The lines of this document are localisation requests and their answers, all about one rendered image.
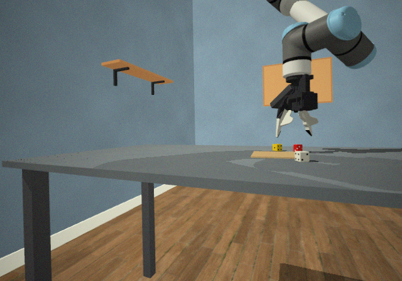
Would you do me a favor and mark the yellow die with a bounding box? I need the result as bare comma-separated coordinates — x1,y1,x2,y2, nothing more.
273,144,282,152

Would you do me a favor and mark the tan flat mat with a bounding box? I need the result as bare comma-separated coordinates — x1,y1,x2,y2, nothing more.
251,151,295,159

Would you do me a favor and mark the white die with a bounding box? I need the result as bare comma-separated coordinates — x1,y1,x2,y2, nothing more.
295,151,310,162

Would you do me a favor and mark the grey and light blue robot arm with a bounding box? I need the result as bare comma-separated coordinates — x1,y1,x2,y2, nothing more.
267,0,377,79

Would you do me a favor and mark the red die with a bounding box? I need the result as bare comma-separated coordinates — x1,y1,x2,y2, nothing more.
293,145,302,152

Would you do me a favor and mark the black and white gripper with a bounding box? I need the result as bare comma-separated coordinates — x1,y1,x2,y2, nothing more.
276,74,318,137

